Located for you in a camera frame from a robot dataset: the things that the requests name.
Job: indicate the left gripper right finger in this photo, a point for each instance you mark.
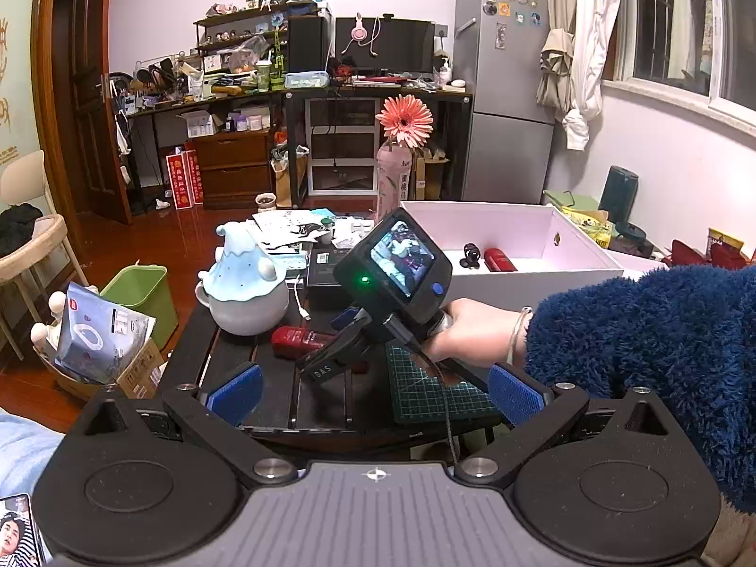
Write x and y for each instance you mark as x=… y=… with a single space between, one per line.
x=539 y=417

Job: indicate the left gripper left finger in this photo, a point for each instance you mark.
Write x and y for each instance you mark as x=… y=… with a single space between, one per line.
x=209 y=418

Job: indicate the dark red cosmetic bottle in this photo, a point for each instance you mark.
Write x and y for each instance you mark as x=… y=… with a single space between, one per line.
x=294 y=342

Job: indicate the white box lid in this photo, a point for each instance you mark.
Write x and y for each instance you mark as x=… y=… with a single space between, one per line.
x=635 y=267

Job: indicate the person right hand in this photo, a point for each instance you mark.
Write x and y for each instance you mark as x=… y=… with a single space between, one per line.
x=481 y=335

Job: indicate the black product box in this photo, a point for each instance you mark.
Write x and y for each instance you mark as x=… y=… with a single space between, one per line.
x=321 y=266

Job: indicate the black hair claw clip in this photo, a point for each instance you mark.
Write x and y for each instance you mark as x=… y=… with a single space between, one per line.
x=471 y=256

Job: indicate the pink tea bottle vase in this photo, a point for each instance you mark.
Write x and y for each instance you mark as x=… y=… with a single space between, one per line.
x=394 y=167

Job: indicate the white storage box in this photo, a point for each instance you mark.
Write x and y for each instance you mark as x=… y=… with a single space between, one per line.
x=550 y=253

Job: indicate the green cutting mat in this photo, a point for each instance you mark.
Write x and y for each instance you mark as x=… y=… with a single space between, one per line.
x=417 y=398

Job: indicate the blue white ceramic humidifier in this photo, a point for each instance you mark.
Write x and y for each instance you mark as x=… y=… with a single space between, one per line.
x=245 y=290

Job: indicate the stack of papers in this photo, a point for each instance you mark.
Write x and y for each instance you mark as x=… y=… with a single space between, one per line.
x=286 y=228

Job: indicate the blue white plastic bag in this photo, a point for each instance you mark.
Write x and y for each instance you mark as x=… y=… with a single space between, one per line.
x=98 y=338

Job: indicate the green trash bin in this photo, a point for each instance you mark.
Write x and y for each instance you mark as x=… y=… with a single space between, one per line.
x=145 y=288

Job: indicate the small ceramic pot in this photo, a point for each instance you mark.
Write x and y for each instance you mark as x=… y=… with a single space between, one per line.
x=265 y=202

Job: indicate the white drawer unit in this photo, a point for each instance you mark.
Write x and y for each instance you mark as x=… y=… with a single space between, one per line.
x=343 y=137

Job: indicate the pink gerbera flower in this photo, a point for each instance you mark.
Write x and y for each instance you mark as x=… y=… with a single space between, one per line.
x=406 y=120

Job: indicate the green small stool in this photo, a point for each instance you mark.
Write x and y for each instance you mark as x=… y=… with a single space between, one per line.
x=570 y=202

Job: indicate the black desk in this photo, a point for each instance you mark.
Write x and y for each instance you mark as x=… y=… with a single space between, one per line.
x=248 y=145

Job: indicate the yellow panda tissue pack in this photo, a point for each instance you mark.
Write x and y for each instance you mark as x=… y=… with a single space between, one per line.
x=595 y=224

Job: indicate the red sign box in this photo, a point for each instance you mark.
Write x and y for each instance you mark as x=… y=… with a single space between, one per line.
x=185 y=179

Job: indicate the black computer monitor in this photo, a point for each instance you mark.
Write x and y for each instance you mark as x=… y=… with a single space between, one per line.
x=385 y=44

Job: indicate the smartphone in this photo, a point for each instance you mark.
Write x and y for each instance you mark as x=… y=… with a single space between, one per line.
x=19 y=542

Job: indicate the silver refrigerator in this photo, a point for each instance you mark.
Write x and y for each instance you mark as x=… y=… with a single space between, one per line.
x=497 y=53

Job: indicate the beige chair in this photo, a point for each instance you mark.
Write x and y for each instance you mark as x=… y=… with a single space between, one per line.
x=24 y=180

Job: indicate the white curtain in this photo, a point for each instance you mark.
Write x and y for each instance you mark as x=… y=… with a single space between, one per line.
x=572 y=61

